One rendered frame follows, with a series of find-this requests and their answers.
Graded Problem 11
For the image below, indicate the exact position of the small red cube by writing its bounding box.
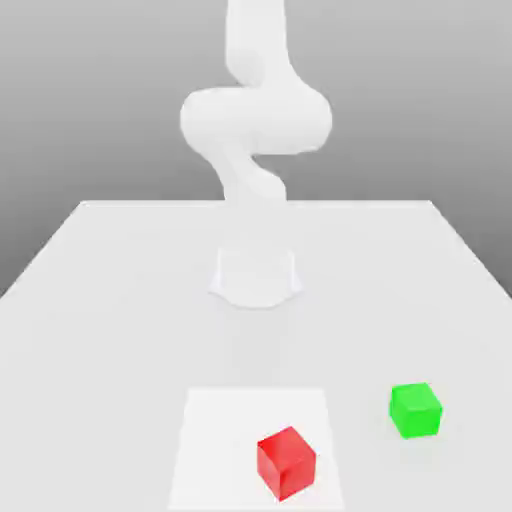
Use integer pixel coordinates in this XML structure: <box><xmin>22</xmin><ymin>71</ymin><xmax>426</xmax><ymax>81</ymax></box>
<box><xmin>256</xmin><ymin>425</ymin><xmax>318</xmax><ymax>503</ymax></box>

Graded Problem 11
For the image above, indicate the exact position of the small green cube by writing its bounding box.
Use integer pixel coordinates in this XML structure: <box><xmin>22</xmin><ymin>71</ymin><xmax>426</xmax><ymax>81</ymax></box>
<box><xmin>388</xmin><ymin>381</ymin><xmax>444</xmax><ymax>441</ymax></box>

